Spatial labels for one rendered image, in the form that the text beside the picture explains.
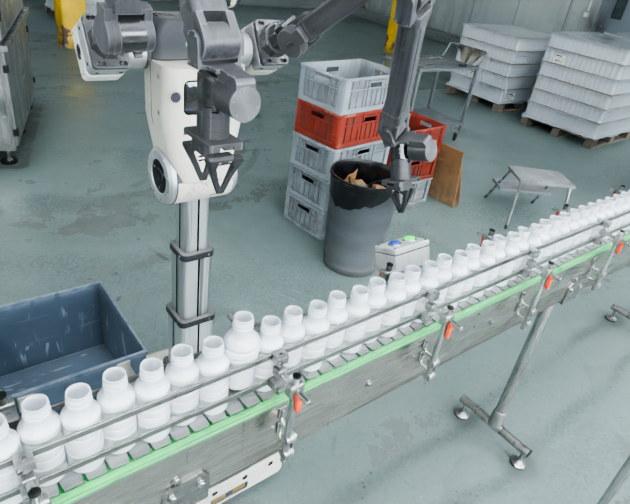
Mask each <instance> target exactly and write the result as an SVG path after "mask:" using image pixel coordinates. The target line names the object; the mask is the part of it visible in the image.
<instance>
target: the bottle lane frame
mask: <svg viewBox="0 0 630 504"><path fill-rule="evenodd" d="M624 236H625V237H624V239H623V240H625V241H627V242H629V243H630V233H629V234H627V235H624ZM612 245H613V243H612V241H611V242H609V243H607V244H605V245H603V246H601V247H599V248H596V249H594V250H592V251H590V252H588V253H585V254H583V255H580V256H579V257H577V258H574V259H572V260H570V261H569V260H568V262H566V263H562V264H561V265H559V266H556V267H555V268H554V271H553V273H554V274H556V275H557V276H559V277H561V278H562V281H561V282H559V281H557V280H556V279H553V280H552V282H551V284H550V286H549V288H548V289H545V288H543V291H542V293H541V295H540V297H539V300H538V302H537V304H536V307H535V308H536V310H537V312H536V314H537V313H539V312H541V311H543V310H545V309H547V308H549V307H550V306H552V305H554V304H556V303H558V302H560V301H562V300H563V298H564V296H565V293H566V291H567V289H568V287H569V286H570V285H571V283H572V282H574V281H578V279H580V278H583V283H582V287H581V288H580V289H579V291H580V290H582V289H584V288H586V287H588V286H590V285H591V284H592V283H593V281H591V280H589V279H588V278H587V276H586V273H587V271H588V269H589V268H592V266H591V263H592V261H593V259H594V258H595V257H597V259H596V262H595V263H594V267H595V268H597V269H599V270H601V268H602V266H603V264H604V262H605V260H606V258H607V256H608V254H609V252H610V250H611V247H612ZM629 264H630V247H629V246H627V245H624V246H623V247H622V249H621V251H620V253H619V254H616V251H615V253H614V255H613V257H612V259H611V261H610V263H609V265H608V267H607V269H606V271H605V272H606V274H607V275H606V276H605V277H607V276H609V275H610V274H612V273H614V272H616V271H618V270H620V269H622V268H624V267H625V266H627V265H629ZM597 272H598V271H596V270H595V269H593V268H592V269H591V272H590V274H589V277H590V278H592V279H593V280H596V278H597V275H596V274H597ZM605 277H604V278H605ZM541 278H542V277H541V276H540V275H538V274H537V276H535V277H533V278H530V279H529V280H526V281H524V282H522V283H520V284H517V283H516V284H517V285H516V286H513V287H509V289H507V290H505V291H503V290H502V292H500V293H498V294H494V296H491V297H489V298H487V297H486V299H485V300H483V301H481V302H480V301H478V300H477V301H478V303H476V304H474V305H470V304H469V305H470V306H469V307H467V308H465V309H461V311H459V312H457V313H455V317H454V321H455V322H457V323H458V324H460V325H461V326H462V327H463V329H462V330H461V331H459V330H458V329H456V328H455V327H454V328H453V330H452V332H451V335H450V337H449V338H448V339H447V338H445V336H444V339H443V342H442V345H441V348H440V351H439V354H438V359H439V360H440V364H439V365H438V366H440V365H442V364H444V363H446V362H447V361H449V360H451V359H453V358H455V357H457V356H459V355H461V354H462V353H464V352H466V351H468V350H470V349H472V348H474V347H476V346H477V345H479V344H481V343H483V342H485V341H487V340H489V339H491V338H492V337H494V336H496V335H498V334H500V333H502V332H504V331H506V330H507V329H509V328H511V327H513V326H515V325H517V324H519V323H520V322H521V320H523V319H522V318H521V317H519V316H518V315H517V313H516V312H515V309H516V307H517V304H518V303H520V302H521V300H520V297H521V295H522V292H524V291H527V292H526V295H525V296H524V299H523V301H524V303H526V304H527V305H529V306H530V304H531V301H532V299H533V297H534V294H535V292H536V290H537V287H538V285H539V283H540V280H541ZM579 291H578V292H579ZM432 321H433V320H432ZM422 325H423V324H422ZM423 326H424V325H423ZM440 327H441V324H439V321H437V322H435V321H433V324H430V325H428V326H424V327H423V328H422V329H419V330H417V331H415V330H414V329H413V330H414V332H413V333H411V334H408V335H404V334H402V333H401V334H402V335H403V337H402V338H400V339H398V340H393V339H392V338H391V339H392V342H391V343H389V344H387V345H382V344H380V345H381V347H380V348H378V349H376V350H374V351H372V350H370V349H369V348H368V349H369V353H367V354H365V355H363V356H359V355H358V354H356V355H357V356H358V357H357V358H356V359H354V360H352V361H349V362H347V361H346V360H344V359H343V360H344V361H345V364H343V365H341V366H339V367H336V368H335V367H333V366H332V365H331V364H330V365H331V367H332V370H330V371H328V372H325V373H323V374H321V373H320V372H319V371H317V372H318V373H319V376H317V377H315V378H312V379H310V380H307V379H306V378H305V377H303V378H304V379H305V387H304V394H305V395H306V396H307V397H308V398H309V399H310V401H311V404H310V405H309V406H306V405H305V404H304V403H303V402H302V406H301V410H300V412H299V413H296V412H295V417H294V423H293V429H292V430H293V431H294V432H296V434H297V440H296V441H295V442H294V443H296V442H298V441H299V440H301V439H303V438H305V437H307V436H309V435H311V434H313V433H314V432H316V431H318V430H320V429H322V428H324V427H326V426H328V425H329V424H331V423H333V422H335V421H337V420H339V419H341V418H343V417H344V416H346V415H348V414H350V413H352V412H354V411H356V410H357V409H359V408H361V407H363V406H365V405H367V404H369V403H371V402H372V401H374V400H376V399H378V398H380V397H382V396H384V395H386V394H387V393H389V392H391V391H393V390H395V389H397V388H399V387H401V386H402V385H404V384H406V383H408V382H410V381H412V380H414V379H416V378H417V377H419V376H421V375H422V374H423V372H425V371H426V369H424V368H423V367H422V366H421V365H420V362H419V361H418V357H419V354H420V352H421V351H423V350H424V349H422V344H423V341H424V339H426V338H428V337H429V342H428V344H427V347H426V349H427V351H428V352H429V353H430V354H432V351H433V348H434V345H435V342H436V339H437V336H438V333H439V330H440ZM438 366H436V367H438ZM258 398H259V400H260V402H259V403H258V404H256V405H253V406H251V407H249V408H247V407H246V406H244V405H243V404H242V403H241V404H242V406H243V410H242V411H240V412H238V413H236V414H234V415H232V416H231V415H229V414H228V413H227V412H226V411H224V412H225V414H226V418H225V419H223V420H221V421H218V422H216V423H214V424H213V423H211V422H210V421H209V420H208V419H207V421H208V423H209V425H208V426H207V427H205V428H203V429H201V430H199V431H197V432H194V431H193V430H192V429H191V428H190V427H188V428H189V431H190V435H188V436H186V437H183V438H181V439H179V440H177V441H175V440H174V439H173V438H172V437H171V436H169V438H170V440H171V443H170V444H168V445H166V446H164V447H162V448H159V449H157V450H155V449H154V448H153V447H152V446H151V445H149V447H150V453H148V454H146V455H144V456H142V457H140V458H138V459H133V458H132V457H131V456H130V454H128V458H129V463H127V464H124V465H122V466H120V467H118V468H116V469H114V470H112V469H111V468H110V467H109V466H108V464H106V469H107V472H106V473H105V474H103V475H100V476H98V477H96V478H94V479H92V480H88V479H87V477H86V476H85V475H84V474H83V475H82V476H83V484H81V485H79V486H76V487H74V488H72V489H70V490H68V491H64V490H63V489H62V487H61V486H60V485H58V491H59V494H58V495H57V496H55V497H52V498H51V503H52V504H161V496H162V495H163V494H164V492H165V491H166V490H167V488H168V487H170V486H172V485H177V484H179V482H180V481H182V480H184V479H186V478H188V477H190V476H192V475H194V474H196V473H198V472H200V471H205V472H208V473H209V488H211V487H213V486H215V485H217V484H219V483H221V482H223V481H224V480H226V479H228V478H230V477H232V476H234V475H236V474H238V473H239V472H241V471H243V470H245V469H247V468H249V467H251V466H253V465H254V464H256V463H258V462H260V461H262V460H264V459H266V458H268V457H269V456H271V455H273V454H275V453H277V452H279V449H280V448H282V441H281V440H280V439H279V435H278V433H276V427H277V423H278V422H280V421H281V420H280V419H278V413H279V408H281V407H283V406H285V405H286V406H287V408H286V415H285V416H284V423H285V422H286V416H287V409H288V403H289V398H288V397H287V396H286V394H285V391H284V392H282V393H278V392H275V396H273V397H271V398H269V399H266V400H262V399H261V398H260V397H259V396H258Z"/></svg>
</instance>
